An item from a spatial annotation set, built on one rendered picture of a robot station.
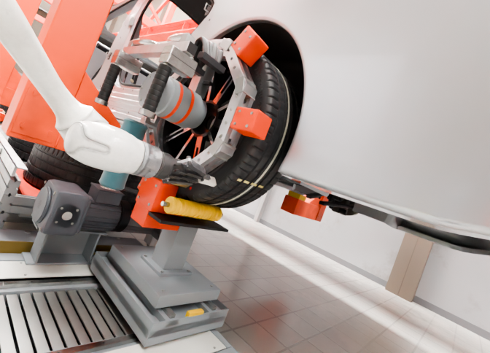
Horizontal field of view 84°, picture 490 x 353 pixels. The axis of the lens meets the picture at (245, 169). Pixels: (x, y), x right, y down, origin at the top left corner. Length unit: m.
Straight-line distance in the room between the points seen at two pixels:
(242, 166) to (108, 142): 0.41
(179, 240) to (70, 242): 0.53
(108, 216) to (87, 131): 0.70
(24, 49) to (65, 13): 0.68
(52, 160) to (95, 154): 0.98
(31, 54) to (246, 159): 0.57
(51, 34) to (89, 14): 0.17
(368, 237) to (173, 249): 3.53
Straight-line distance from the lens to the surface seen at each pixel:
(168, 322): 1.05
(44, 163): 1.68
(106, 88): 1.10
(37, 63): 0.73
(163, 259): 1.19
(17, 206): 1.52
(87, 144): 0.67
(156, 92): 0.79
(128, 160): 0.70
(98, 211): 1.30
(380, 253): 4.34
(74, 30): 1.37
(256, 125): 0.79
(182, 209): 0.97
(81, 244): 1.50
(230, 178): 0.90
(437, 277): 4.26
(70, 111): 0.81
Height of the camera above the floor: 0.69
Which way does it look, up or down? 2 degrees up
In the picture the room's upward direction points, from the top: 21 degrees clockwise
